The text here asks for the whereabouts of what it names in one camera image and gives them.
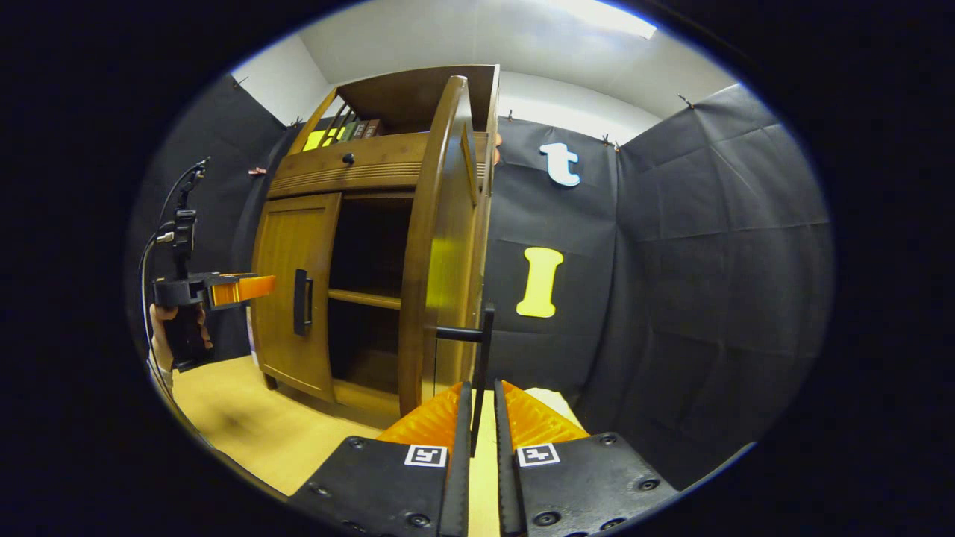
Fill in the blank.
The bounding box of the wooden cabinet door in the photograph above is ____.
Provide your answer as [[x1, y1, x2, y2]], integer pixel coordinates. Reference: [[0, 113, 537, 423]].
[[250, 192, 342, 404], [397, 75, 483, 418]]

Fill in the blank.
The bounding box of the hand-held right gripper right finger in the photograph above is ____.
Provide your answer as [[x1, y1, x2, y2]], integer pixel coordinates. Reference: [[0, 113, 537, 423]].
[[494, 379, 680, 537]]

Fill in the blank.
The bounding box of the wooden ribbed cabinet drawer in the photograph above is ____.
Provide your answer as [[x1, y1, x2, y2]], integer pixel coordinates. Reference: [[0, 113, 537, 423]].
[[266, 132, 490, 200]]

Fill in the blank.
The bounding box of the black door handle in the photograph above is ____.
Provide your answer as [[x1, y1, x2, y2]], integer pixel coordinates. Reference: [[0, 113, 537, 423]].
[[293, 268, 314, 337], [435, 304, 497, 457]]

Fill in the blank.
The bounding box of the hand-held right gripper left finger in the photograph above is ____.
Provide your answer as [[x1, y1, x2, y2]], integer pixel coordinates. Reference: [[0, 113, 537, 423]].
[[289, 380, 473, 537]]

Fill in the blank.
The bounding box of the wooden double-door shoe cabinet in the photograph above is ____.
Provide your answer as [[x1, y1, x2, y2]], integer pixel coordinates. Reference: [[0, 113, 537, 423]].
[[250, 65, 502, 431]]

